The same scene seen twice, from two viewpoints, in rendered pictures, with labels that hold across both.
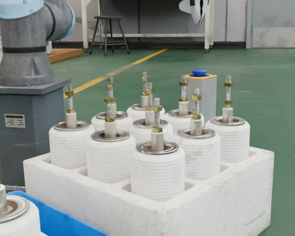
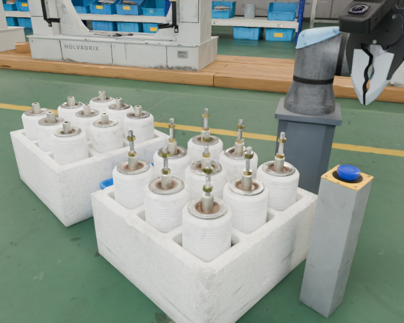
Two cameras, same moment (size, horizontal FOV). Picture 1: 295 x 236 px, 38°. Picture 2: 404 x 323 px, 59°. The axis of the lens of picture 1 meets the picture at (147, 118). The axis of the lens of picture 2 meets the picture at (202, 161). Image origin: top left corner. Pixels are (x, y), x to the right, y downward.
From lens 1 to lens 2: 118 cm
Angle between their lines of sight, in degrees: 87
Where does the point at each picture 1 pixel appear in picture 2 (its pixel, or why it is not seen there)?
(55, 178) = not seen: hidden behind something
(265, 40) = not seen: outside the picture
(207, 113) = (325, 225)
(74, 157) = not seen: hidden behind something
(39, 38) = (308, 71)
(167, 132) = (190, 178)
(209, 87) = (333, 195)
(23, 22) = (298, 52)
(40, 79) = (294, 107)
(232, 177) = (141, 232)
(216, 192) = (126, 225)
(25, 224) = (53, 139)
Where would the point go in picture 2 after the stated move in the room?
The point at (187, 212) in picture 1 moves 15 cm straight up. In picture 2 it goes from (104, 211) to (97, 152)
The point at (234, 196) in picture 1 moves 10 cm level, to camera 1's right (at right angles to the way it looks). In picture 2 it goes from (146, 252) to (135, 289)
